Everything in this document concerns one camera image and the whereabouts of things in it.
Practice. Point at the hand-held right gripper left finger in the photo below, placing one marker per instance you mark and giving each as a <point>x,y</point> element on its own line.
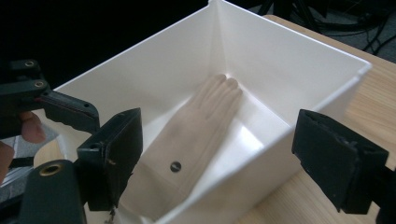
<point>113,155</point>

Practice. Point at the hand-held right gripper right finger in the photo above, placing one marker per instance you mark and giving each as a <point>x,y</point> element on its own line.
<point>339,161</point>

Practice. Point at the beige glove with black dot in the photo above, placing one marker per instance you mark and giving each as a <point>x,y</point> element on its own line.
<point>193,130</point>

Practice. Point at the white plastic box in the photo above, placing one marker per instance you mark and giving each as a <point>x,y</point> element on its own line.
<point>280,77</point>

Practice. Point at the black tripod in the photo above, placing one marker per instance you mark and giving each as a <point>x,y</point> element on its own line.
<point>306,15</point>

